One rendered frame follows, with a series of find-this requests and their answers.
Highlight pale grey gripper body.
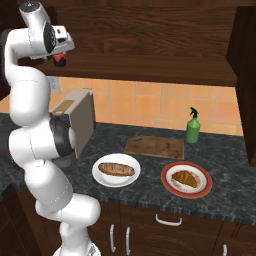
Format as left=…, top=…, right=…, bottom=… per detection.
left=48, top=34, right=76, bottom=56

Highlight red jam jar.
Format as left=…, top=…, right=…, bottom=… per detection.
left=53, top=53, right=68, bottom=68

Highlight brown wooden cutting board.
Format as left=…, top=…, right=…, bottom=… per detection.
left=123, top=135, right=186, bottom=161

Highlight brown croissant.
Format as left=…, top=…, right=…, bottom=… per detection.
left=171, top=169, right=199, bottom=190

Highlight dark wooden cabinet door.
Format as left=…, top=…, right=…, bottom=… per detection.
left=85, top=201, right=122, bottom=256
left=213, top=221, right=256, bottom=256
left=119, top=222, right=218, bottom=256

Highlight brown baguette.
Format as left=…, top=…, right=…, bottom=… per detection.
left=97, top=161, right=136, bottom=177

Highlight green spray bottle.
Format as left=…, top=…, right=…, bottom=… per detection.
left=185, top=106, right=202, bottom=145

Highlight red-rimmed white plate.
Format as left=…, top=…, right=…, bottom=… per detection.
left=160, top=161, right=214, bottom=200

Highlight dark wooden tall side panel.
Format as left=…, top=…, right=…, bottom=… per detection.
left=225, top=5, right=256, bottom=168

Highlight dark wooden drawer front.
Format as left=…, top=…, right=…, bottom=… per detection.
left=119, top=203, right=225, bottom=238

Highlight white wall socket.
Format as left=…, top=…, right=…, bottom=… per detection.
left=46, top=76, right=62, bottom=95

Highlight dark wooden wall cabinet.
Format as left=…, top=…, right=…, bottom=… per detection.
left=17, top=0, right=256, bottom=88

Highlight white drawer handle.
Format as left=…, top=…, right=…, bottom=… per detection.
left=154, top=213, right=183, bottom=228

